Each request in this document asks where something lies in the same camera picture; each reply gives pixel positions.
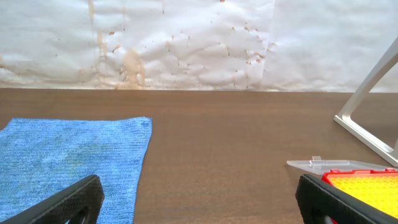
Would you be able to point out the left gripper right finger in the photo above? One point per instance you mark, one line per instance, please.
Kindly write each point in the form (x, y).
(329, 202)

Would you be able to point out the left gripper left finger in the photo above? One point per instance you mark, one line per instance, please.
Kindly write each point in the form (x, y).
(74, 202)

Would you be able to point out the red and yellow tip box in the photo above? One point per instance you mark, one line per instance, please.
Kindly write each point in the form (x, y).
(367, 189)

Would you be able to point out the blue cloth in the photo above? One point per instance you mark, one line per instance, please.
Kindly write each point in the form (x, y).
(62, 149)

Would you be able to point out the white and blue stand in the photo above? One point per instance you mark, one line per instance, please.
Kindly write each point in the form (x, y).
(363, 93)

